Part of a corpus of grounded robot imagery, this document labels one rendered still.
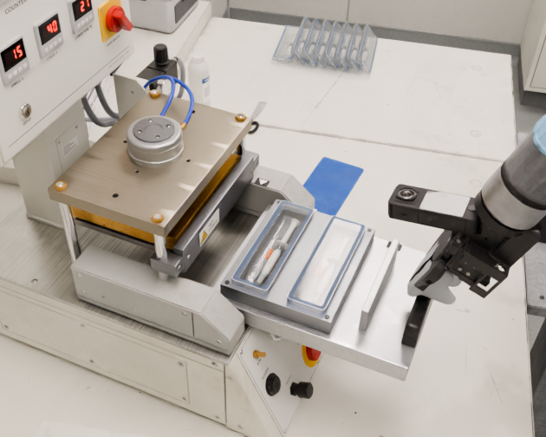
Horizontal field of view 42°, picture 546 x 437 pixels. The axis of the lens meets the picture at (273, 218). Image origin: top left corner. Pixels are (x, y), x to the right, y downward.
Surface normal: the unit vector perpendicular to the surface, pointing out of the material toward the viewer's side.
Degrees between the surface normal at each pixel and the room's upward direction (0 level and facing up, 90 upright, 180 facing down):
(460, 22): 90
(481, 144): 0
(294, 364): 65
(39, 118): 90
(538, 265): 0
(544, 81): 90
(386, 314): 0
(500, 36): 90
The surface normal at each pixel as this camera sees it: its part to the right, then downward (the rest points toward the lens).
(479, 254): 0.34, -0.59
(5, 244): 0.03, -0.73
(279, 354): 0.84, -0.05
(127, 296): -0.39, 0.61
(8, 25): 0.92, 0.29
